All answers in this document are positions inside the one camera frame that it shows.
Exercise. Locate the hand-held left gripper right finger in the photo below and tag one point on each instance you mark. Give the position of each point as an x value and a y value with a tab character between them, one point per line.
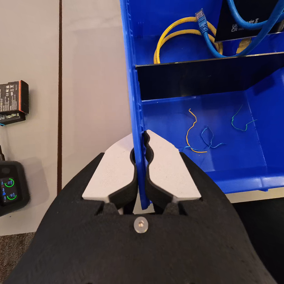
170	168

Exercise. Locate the blue plastic bin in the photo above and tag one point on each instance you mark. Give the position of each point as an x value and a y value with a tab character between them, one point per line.
221	164

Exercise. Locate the black network switch box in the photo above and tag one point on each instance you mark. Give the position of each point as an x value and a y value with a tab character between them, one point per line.
226	17

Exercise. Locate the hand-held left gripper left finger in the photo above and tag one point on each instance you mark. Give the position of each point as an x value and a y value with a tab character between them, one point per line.
111	168

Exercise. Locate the black bin divider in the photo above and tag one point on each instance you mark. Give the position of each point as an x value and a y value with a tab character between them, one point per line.
199	79

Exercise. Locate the black charger with display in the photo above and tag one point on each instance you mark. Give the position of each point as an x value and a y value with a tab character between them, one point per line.
13	168

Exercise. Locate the black camera battery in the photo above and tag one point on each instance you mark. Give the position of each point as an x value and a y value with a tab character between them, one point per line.
11	97
11	118

